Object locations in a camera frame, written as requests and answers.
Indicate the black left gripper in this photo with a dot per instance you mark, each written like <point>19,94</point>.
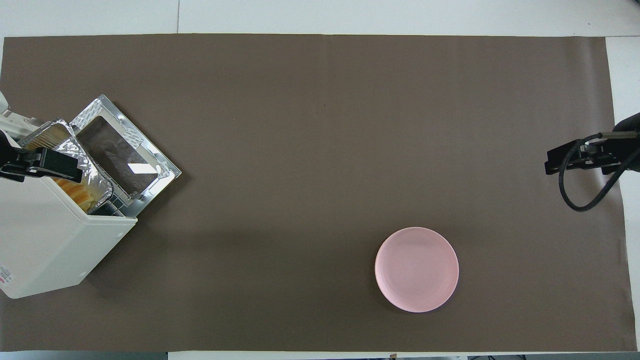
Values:
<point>15,160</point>

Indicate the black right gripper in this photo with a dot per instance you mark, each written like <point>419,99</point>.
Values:
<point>602,152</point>

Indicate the sliced yellow bread loaf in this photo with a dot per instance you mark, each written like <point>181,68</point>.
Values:
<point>80,192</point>

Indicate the aluminium foil tray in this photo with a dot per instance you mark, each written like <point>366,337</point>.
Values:
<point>90,167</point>

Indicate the cream toaster oven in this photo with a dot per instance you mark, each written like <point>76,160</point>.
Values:
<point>50,240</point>

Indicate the glass oven door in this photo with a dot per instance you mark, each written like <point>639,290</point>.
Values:
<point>117,150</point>

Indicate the pink round plate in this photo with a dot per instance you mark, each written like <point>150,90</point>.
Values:
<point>416,270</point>

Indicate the brown table mat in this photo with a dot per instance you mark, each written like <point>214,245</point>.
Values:
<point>320,150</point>

